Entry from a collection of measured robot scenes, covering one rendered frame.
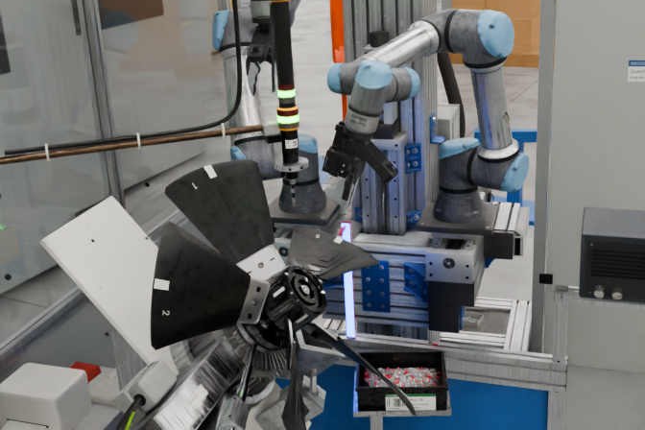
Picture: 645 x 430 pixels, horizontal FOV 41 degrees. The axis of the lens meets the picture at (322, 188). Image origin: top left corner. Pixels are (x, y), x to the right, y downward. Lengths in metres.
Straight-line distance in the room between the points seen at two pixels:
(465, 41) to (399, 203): 0.66
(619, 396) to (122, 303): 2.40
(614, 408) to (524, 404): 1.38
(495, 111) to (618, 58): 1.14
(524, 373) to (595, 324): 1.58
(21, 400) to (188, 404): 0.55
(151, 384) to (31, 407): 0.49
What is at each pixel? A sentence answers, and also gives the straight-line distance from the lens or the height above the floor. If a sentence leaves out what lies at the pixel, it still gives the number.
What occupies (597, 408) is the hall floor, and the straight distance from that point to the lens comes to 3.65.
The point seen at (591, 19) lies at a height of 1.47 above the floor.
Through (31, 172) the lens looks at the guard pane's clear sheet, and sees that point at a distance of 2.22.
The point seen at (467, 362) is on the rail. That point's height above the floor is 0.83.
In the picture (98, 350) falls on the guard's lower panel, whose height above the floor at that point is 0.80.
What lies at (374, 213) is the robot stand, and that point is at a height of 1.00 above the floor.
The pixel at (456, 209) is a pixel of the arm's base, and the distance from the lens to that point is 2.55.
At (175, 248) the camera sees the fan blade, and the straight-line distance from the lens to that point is 1.58.
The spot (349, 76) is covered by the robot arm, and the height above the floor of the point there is 1.57.
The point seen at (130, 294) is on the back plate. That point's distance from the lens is 1.85.
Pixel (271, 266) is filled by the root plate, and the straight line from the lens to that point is 1.80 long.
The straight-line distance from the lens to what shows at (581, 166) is 3.54.
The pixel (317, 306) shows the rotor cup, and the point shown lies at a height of 1.19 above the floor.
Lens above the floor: 1.99
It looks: 19 degrees down
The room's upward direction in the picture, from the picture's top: 3 degrees counter-clockwise
